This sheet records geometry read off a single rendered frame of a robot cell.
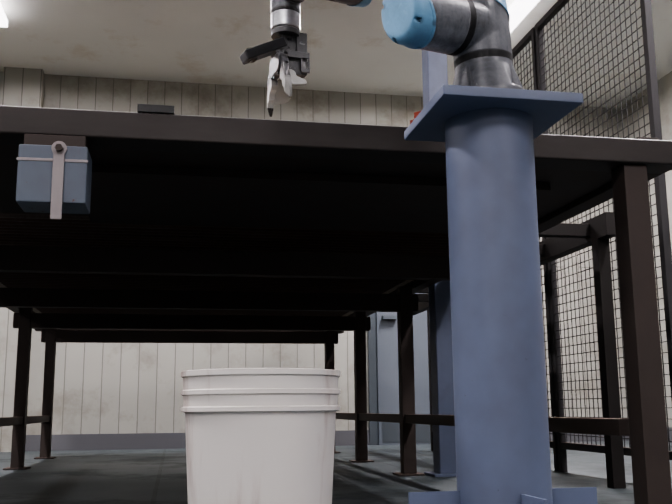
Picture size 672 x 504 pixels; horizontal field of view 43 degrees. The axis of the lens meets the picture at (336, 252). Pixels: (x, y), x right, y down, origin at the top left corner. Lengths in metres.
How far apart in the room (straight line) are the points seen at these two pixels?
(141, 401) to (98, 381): 0.37
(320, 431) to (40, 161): 0.78
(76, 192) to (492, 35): 0.88
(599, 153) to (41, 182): 1.23
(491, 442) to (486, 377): 0.11
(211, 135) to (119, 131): 0.19
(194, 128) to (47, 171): 0.31
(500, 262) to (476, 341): 0.15
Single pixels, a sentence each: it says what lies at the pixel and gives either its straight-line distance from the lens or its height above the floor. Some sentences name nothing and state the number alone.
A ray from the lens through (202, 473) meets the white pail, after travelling 1.55.
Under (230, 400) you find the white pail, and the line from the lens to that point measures 1.50.
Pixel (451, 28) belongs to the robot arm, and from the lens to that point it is 1.67.
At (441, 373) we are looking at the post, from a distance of 3.90.
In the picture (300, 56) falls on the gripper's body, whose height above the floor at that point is 1.15.
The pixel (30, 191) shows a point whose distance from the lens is 1.81.
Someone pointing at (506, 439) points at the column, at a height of 0.24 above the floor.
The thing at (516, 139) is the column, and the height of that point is 0.79.
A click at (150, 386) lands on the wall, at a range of 6.95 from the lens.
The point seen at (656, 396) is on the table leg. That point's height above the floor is 0.32.
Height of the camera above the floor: 0.30
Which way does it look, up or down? 10 degrees up
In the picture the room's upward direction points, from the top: 1 degrees counter-clockwise
